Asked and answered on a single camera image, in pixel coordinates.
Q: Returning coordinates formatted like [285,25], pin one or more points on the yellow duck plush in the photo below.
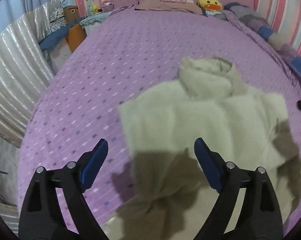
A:
[210,5]

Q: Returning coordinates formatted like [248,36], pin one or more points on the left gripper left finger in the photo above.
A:
[41,215]

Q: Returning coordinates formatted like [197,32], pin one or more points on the brown pillow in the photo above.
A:
[158,5]

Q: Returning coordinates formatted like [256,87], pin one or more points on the beige fleece garment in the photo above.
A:
[210,101]

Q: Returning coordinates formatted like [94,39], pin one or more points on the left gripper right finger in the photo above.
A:
[246,207]

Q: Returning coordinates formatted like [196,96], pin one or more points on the brown cardboard box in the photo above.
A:
[71,13]

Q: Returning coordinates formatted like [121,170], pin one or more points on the patchwork quilt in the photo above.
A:
[259,25]

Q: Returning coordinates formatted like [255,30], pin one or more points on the silver striped curtain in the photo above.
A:
[24,71]

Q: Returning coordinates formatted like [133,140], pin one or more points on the purple diamond-pattern bedsheet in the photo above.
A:
[128,53]

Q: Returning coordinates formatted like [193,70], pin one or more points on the blue cloth on stand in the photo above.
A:
[53,39]

